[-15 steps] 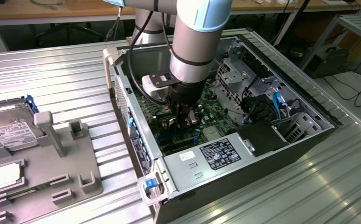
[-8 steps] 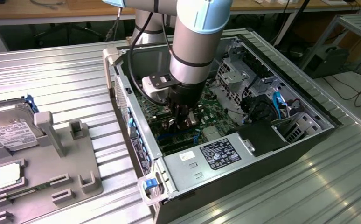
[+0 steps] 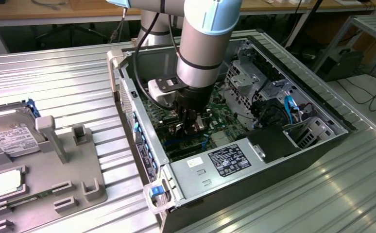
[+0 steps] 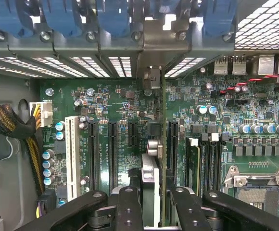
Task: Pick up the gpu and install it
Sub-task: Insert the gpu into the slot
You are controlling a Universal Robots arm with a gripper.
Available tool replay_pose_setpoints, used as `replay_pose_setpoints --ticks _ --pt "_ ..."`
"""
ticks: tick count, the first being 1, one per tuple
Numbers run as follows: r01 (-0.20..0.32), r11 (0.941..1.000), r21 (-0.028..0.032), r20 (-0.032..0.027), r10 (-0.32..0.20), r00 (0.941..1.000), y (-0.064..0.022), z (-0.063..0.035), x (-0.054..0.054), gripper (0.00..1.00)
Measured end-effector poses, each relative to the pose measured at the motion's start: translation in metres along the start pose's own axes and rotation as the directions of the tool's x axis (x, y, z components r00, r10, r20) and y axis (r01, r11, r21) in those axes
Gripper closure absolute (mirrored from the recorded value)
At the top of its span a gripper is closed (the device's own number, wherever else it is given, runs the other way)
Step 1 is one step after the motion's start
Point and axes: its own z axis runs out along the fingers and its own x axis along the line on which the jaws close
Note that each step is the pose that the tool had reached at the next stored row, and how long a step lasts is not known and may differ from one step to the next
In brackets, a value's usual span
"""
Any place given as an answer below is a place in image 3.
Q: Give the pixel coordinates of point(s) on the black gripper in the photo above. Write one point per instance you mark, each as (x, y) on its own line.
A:
(195, 99)

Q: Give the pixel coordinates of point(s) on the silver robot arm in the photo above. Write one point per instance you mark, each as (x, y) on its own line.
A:
(205, 43)

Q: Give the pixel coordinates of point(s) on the green motherboard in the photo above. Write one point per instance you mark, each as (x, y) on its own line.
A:
(221, 121)

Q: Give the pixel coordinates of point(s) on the silver chipset heatsink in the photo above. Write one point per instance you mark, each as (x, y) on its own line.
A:
(222, 138)

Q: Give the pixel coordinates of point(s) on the metal drive cage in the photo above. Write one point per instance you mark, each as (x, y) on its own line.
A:
(250, 80)

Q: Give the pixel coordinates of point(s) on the black plastic air shroud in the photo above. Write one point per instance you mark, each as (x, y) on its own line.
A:
(273, 143)

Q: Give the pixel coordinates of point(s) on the silver power supply with label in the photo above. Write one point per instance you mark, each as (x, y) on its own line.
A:
(207, 172)

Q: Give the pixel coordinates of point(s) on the open metal PC case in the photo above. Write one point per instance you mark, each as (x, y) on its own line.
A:
(273, 174)

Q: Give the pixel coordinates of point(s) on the blue case latch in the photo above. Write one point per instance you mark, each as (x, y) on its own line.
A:
(155, 190)

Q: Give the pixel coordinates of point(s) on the black box under table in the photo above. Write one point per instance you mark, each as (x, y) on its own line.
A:
(343, 63)

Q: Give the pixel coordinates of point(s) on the grey plastic parts rack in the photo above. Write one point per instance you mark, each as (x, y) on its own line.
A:
(46, 179)

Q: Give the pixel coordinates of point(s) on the hard disk in blue carrier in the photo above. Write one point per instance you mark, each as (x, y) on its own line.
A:
(10, 131)

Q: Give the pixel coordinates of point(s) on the metal slat side table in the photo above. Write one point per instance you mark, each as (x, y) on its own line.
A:
(370, 26)

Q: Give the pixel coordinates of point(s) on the green RAM stick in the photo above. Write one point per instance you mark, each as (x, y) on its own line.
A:
(30, 197)

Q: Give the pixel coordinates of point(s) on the silver CPU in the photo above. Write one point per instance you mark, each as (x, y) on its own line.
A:
(9, 182)

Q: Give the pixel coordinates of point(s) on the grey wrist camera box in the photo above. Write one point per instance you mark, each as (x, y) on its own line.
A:
(162, 89)

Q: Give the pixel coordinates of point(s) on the wooden desk with white frame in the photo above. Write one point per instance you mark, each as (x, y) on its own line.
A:
(46, 12)

